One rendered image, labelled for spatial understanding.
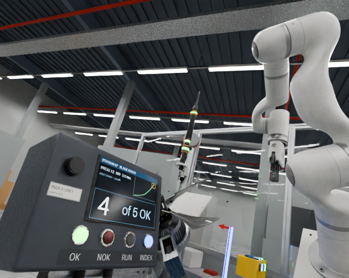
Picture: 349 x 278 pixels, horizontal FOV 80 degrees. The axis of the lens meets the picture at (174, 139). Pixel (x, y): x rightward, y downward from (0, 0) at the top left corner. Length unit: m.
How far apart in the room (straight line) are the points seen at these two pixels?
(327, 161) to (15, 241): 0.67
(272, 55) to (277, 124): 0.42
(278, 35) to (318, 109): 0.23
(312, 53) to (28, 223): 0.74
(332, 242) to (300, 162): 0.29
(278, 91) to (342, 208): 0.46
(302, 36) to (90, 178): 0.65
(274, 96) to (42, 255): 0.89
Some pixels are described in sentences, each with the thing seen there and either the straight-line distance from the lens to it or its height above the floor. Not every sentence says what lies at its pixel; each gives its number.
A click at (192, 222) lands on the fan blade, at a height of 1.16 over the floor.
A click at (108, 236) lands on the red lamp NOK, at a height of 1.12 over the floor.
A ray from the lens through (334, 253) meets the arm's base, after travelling 0.88.
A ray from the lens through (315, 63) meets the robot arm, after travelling 0.71.
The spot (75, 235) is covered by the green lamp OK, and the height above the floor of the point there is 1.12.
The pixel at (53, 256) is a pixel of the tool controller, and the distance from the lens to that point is 0.35.
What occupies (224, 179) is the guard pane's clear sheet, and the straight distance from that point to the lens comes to 1.89.
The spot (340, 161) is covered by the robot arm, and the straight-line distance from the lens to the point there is 0.69.
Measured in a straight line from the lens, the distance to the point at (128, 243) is 0.42.
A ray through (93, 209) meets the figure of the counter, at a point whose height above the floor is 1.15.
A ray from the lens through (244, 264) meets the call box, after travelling 1.24.
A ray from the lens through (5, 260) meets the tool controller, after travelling 0.36.
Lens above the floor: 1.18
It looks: 19 degrees up
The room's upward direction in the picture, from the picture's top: 15 degrees clockwise
